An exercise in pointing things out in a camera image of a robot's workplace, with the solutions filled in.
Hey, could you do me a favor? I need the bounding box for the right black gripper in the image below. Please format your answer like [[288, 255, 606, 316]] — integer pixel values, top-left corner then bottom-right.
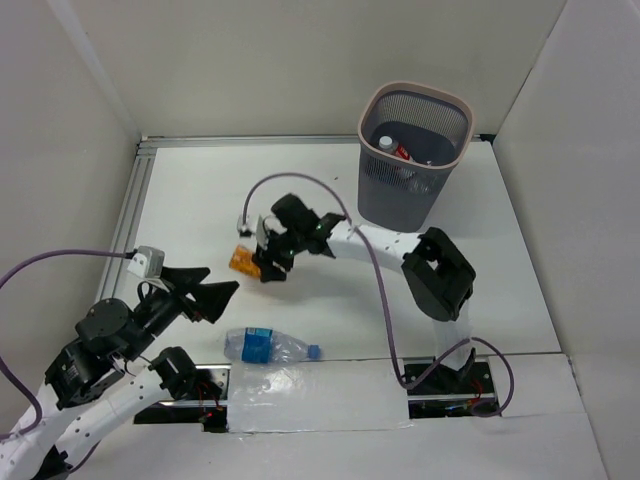
[[253, 225, 306, 283]]

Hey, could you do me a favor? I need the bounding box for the small orange juice bottle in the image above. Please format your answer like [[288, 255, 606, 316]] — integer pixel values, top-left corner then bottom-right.
[[229, 245, 261, 279]]

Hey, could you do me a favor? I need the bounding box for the crushed bottle blue label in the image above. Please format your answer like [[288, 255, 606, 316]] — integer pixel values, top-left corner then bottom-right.
[[224, 327, 323, 365]]

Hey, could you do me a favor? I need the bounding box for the blue label water bottle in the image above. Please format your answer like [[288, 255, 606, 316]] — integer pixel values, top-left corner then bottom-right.
[[378, 136, 397, 153]]

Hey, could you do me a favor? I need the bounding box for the clear bottle green label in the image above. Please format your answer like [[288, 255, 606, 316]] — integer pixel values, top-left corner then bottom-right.
[[399, 169, 436, 196]]

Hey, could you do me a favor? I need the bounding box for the red label water bottle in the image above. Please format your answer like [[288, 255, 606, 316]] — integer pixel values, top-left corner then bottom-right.
[[393, 144, 414, 162]]

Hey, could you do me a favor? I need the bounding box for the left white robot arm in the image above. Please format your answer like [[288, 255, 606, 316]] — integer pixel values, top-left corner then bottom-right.
[[1, 267, 239, 479]]

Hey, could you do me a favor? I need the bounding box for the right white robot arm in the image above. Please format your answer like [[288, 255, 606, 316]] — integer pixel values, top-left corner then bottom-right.
[[238, 194, 476, 392]]

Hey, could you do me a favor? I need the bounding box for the grey mesh waste bin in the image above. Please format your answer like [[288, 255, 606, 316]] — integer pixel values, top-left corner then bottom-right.
[[357, 81, 475, 232]]

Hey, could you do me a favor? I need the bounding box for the silver tape sheet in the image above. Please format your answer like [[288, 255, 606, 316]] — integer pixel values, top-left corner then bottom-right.
[[227, 360, 410, 433]]

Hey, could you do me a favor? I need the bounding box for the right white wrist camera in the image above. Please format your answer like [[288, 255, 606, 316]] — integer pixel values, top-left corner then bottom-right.
[[236, 214, 269, 248]]

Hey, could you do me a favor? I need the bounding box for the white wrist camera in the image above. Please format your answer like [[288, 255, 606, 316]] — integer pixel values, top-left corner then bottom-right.
[[127, 246, 165, 280], [236, 214, 269, 248]]

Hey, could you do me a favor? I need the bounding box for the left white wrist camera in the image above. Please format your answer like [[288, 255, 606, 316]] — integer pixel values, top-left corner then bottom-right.
[[127, 246, 165, 280]]

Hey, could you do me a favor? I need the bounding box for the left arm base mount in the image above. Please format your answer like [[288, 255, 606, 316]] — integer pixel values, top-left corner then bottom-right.
[[133, 364, 231, 433]]

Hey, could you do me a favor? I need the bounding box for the aluminium frame rail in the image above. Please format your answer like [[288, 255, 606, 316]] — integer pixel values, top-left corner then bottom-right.
[[96, 135, 500, 301]]

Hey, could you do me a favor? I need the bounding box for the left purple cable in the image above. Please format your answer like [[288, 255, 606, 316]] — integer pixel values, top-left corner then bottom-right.
[[0, 247, 139, 441]]

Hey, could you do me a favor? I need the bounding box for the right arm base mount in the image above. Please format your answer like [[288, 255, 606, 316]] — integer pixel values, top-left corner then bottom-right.
[[407, 359, 499, 420]]

